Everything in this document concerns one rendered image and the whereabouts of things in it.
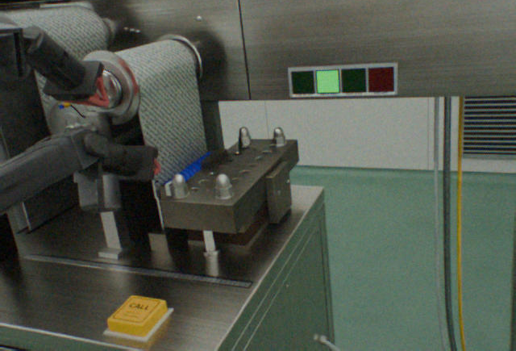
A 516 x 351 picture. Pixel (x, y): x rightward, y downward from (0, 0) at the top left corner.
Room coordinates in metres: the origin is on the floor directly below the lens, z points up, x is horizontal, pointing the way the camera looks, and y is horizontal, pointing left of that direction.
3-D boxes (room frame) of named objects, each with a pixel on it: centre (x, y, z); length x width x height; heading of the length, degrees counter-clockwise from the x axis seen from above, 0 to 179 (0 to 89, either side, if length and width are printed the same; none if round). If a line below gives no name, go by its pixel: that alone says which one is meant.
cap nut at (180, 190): (0.93, 0.16, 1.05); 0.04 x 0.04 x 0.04
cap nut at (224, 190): (0.90, 0.07, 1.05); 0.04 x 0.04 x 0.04
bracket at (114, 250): (0.97, 0.33, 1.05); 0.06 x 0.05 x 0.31; 156
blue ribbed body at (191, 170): (1.07, 0.15, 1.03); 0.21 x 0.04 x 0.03; 156
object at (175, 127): (1.08, 0.17, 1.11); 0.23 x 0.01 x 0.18; 156
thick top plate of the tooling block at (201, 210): (1.07, 0.05, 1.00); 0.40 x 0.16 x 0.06; 156
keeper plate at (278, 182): (1.04, -0.04, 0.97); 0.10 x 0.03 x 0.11; 156
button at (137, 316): (0.72, 0.23, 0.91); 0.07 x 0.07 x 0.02; 66
